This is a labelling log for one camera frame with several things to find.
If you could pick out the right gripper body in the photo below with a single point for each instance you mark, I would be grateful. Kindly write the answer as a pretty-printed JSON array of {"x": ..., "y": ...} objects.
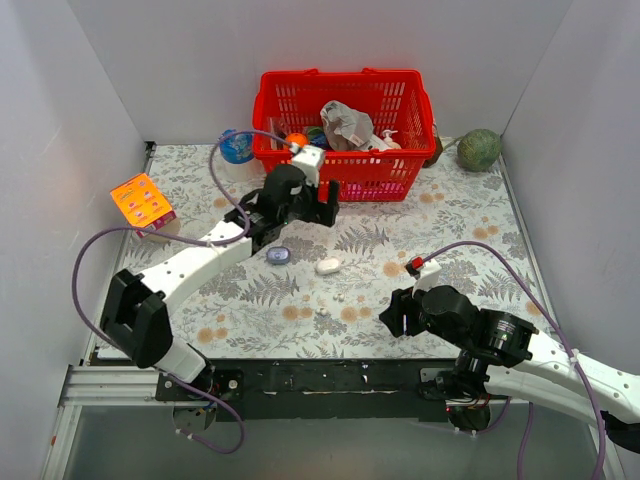
[{"x": 400, "y": 317}]

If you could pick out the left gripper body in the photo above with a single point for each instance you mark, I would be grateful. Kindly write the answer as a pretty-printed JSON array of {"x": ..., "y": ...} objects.
[{"x": 324, "y": 205}]

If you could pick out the purple earbud charging case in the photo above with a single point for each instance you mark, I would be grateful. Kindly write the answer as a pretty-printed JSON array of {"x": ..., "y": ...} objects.
[{"x": 278, "y": 255}]

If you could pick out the white earbud charging case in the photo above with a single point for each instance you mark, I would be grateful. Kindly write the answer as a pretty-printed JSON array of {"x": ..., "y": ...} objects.
[{"x": 328, "y": 266}]

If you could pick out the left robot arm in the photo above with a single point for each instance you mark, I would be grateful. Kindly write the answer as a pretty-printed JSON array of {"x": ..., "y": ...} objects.
[{"x": 136, "y": 315}]

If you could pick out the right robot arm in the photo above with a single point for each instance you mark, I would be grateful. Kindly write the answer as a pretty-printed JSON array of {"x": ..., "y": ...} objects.
[{"x": 502, "y": 354}]

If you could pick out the green blue item in basket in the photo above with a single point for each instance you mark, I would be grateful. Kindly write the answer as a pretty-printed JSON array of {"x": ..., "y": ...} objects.
[{"x": 317, "y": 137}]

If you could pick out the orange fruit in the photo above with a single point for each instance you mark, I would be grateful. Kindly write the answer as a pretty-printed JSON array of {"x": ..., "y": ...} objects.
[{"x": 297, "y": 138}]

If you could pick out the crumpled grey plastic bag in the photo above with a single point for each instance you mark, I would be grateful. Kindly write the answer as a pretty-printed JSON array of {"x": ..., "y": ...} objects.
[{"x": 346, "y": 129}]

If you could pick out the white pump bottle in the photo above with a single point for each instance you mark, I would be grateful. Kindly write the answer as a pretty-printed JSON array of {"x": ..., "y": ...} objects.
[{"x": 384, "y": 142}]

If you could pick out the red plastic shopping basket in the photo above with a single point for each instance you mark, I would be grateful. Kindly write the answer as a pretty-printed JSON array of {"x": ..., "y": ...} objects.
[{"x": 376, "y": 127}]

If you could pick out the floral patterned table mat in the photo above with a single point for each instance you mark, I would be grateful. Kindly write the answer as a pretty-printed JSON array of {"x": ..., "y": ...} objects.
[{"x": 257, "y": 310}]

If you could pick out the blue lidded white cup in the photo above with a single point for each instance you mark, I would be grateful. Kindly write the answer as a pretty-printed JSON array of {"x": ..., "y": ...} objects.
[{"x": 239, "y": 161}]

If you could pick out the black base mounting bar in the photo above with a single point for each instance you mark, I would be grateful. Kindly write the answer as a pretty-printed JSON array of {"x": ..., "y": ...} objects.
[{"x": 273, "y": 389}]

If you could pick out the beige round container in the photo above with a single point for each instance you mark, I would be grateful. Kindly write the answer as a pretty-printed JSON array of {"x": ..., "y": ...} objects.
[{"x": 162, "y": 234}]

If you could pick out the green melon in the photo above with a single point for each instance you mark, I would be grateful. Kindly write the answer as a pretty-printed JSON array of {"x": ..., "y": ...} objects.
[{"x": 478, "y": 150}]

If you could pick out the orange snack box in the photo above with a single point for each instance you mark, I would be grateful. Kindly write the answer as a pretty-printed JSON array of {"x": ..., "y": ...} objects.
[{"x": 143, "y": 205}]

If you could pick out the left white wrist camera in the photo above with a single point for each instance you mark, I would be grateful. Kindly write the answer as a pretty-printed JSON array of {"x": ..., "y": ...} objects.
[{"x": 309, "y": 159}]

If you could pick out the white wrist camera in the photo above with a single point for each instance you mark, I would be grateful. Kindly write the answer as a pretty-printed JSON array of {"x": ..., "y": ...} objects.
[
  {"x": 309, "y": 159},
  {"x": 425, "y": 273}
]

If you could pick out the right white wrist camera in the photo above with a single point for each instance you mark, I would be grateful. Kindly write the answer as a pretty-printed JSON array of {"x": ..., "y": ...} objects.
[{"x": 425, "y": 273}]

